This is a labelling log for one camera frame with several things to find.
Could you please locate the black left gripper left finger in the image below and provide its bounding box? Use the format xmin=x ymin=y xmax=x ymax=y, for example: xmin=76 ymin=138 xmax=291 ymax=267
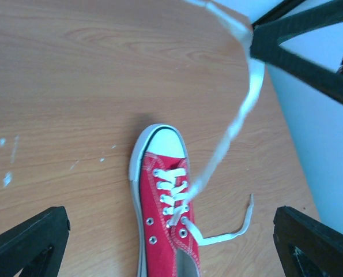
xmin=0 ymin=206 xmax=70 ymax=276

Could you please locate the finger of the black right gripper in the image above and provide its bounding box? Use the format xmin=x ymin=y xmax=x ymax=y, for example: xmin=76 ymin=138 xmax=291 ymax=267
xmin=254 ymin=0 xmax=343 ymax=38
xmin=250 ymin=28 xmax=343 ymax=105

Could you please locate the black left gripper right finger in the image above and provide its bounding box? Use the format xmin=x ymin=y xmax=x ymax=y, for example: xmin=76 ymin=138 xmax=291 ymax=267
xmin=273 ymin=206 xmax=343 ymax=276

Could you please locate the white shoelace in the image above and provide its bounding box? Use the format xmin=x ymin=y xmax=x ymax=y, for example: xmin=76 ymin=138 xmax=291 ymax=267
xmin=170 ymin=1 xmax=265 ymax=246

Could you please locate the red canvas sneaker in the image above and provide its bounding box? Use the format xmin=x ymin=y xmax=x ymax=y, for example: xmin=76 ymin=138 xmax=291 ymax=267
xmin=129 ymin=124 xmax=201 ymax=276

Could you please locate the black aluminium cage frame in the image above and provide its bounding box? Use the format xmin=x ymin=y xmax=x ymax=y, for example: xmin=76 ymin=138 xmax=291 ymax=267
xmin=252 ymin=0 xmax=306 ymax=29

